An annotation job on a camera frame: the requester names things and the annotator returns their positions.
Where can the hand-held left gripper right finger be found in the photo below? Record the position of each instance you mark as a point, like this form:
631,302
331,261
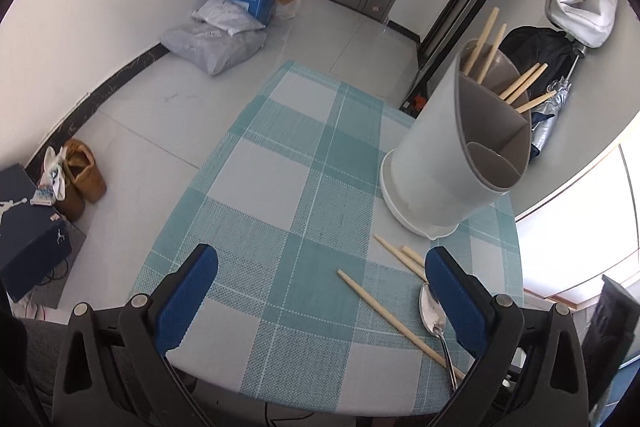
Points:
456,302

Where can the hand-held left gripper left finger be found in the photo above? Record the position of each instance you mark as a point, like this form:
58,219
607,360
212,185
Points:
185,302

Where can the metal spoon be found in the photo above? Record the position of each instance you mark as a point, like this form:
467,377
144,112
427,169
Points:
432,312

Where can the white utensil holder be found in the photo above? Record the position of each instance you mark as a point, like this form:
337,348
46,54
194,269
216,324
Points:
430,167

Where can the bright window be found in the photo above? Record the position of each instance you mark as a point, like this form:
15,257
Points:
575,217

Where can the teal checked placemat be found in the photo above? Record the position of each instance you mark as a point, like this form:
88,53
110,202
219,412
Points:
280,187

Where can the brown shoe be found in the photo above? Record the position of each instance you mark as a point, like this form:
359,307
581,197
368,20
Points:
70,207
86,172

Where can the dark blue shoe box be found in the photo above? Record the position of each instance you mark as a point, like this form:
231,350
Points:
30,237

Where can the white crumpled cloth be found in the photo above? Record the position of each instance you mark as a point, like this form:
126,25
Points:
52,174

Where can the silver folded umbrella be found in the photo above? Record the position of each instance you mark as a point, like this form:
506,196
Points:
547,127

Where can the small red object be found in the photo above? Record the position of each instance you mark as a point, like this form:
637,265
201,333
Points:
416,101

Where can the grey plastic bag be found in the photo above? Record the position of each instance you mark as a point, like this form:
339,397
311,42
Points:
215,49

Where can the black backpack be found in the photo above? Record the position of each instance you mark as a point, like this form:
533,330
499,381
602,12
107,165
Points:
537,57

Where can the white plastic packet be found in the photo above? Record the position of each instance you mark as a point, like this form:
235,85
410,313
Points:
227,18

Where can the white plastic bag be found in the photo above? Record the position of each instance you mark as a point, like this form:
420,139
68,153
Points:
289,10

